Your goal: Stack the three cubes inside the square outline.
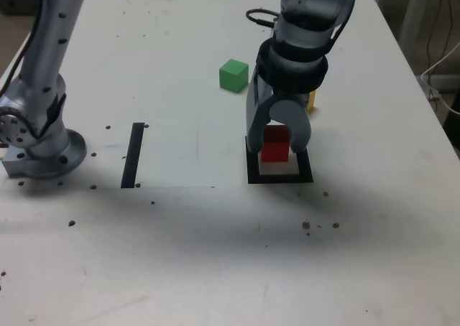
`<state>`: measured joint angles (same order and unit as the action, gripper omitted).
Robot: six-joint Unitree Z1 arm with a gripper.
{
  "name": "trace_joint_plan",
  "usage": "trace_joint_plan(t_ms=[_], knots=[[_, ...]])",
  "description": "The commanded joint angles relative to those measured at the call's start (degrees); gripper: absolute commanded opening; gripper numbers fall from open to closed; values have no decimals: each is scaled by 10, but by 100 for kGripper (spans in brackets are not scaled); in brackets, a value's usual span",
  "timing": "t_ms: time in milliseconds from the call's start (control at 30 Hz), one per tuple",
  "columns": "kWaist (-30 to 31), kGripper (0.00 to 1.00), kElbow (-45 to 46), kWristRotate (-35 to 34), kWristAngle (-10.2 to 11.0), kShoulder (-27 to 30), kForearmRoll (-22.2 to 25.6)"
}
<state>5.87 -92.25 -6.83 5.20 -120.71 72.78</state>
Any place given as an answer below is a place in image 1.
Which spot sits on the black tape strip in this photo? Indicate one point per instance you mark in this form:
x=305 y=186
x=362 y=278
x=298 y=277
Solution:
x=132 y=153

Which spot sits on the black tape square outline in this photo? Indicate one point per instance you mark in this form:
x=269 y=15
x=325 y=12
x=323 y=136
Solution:
x=280 y=179

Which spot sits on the white frame post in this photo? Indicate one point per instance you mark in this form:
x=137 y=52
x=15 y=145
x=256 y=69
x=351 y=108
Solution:
x=409 y=17

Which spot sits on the red cube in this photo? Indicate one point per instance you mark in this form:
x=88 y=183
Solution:
x=275 y=150

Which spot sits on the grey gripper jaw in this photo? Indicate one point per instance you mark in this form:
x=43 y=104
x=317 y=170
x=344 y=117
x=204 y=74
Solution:
x=294 y=117
x=253 y=125

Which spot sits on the yellow cube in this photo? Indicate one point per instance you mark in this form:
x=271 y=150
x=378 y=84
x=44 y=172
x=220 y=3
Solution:
x=312 y=101

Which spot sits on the green cube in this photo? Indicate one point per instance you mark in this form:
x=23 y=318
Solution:
x=231 y=78

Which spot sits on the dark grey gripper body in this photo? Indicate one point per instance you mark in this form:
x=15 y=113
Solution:
x=291 y=94

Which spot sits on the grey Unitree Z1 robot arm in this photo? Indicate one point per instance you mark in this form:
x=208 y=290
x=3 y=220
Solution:
x=46 y=53

